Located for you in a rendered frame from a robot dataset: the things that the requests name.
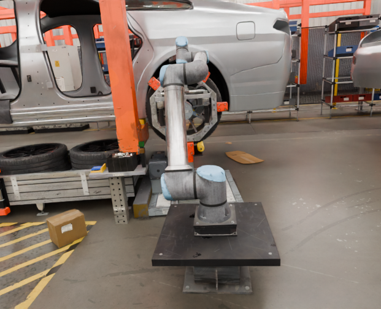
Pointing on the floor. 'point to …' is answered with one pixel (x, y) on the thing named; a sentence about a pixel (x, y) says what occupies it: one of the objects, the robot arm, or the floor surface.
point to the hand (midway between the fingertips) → (180, 66)
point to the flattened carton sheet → (243, 157)
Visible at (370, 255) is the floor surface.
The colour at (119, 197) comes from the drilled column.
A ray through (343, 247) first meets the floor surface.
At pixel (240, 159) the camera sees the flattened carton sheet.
